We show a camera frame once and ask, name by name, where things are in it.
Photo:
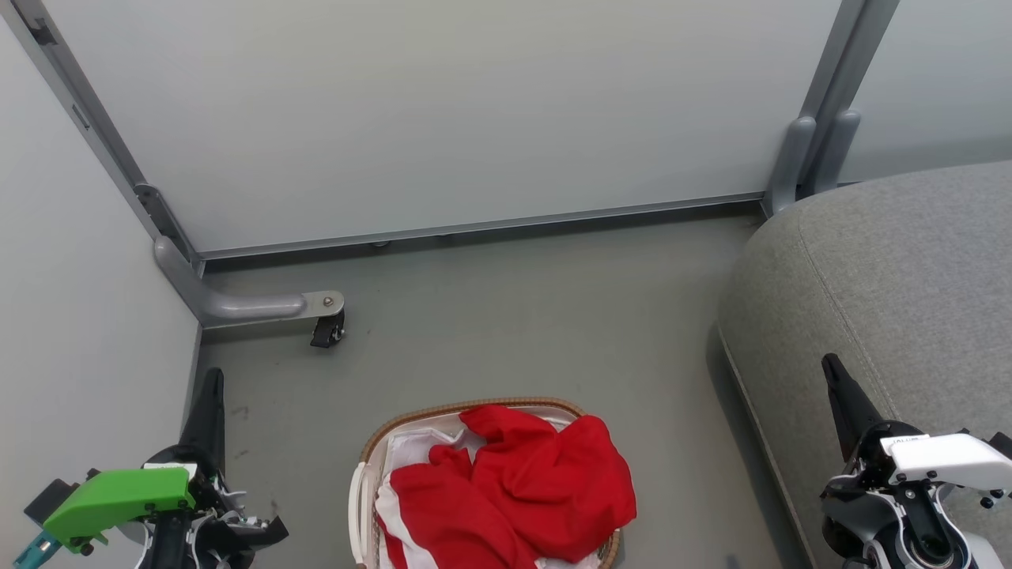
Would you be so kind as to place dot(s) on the grey fabric sofa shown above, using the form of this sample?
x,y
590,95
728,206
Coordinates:
x,y
909,276

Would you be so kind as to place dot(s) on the red cloth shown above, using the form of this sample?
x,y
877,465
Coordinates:
x,y
538,482

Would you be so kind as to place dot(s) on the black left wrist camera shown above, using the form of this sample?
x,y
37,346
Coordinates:
x,y
49,496

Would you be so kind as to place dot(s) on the black caster wheel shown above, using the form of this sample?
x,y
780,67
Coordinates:
x,y
326,332

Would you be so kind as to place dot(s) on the grey partition frame post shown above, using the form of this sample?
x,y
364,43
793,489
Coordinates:
x,y
79,103
846,55

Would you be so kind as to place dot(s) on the wicker-rimmed laundry basket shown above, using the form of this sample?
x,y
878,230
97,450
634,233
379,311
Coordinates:
x,y
411,417

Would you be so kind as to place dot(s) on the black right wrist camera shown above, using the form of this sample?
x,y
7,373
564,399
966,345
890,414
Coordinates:
x,y
1002,446

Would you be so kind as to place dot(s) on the grey partition bottom rail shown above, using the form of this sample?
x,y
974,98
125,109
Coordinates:
x,y
474,225

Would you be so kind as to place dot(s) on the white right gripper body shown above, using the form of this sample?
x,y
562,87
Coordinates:
x,y
949,458

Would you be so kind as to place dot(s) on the grey partition foot bar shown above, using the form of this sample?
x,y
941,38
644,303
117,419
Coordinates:
x,y
237,307

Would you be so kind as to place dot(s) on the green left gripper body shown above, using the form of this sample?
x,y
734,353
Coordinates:
x,y
118,498

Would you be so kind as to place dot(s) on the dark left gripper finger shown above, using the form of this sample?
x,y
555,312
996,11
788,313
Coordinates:
x,y
207,419

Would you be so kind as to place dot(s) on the grey upright partition foot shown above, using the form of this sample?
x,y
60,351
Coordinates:
x,y
791,162
836,150

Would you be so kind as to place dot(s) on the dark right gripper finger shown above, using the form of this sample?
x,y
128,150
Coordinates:
x,y
850,411

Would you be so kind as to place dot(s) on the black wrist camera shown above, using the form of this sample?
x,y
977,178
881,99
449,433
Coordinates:
x,y
1002,446
49,496

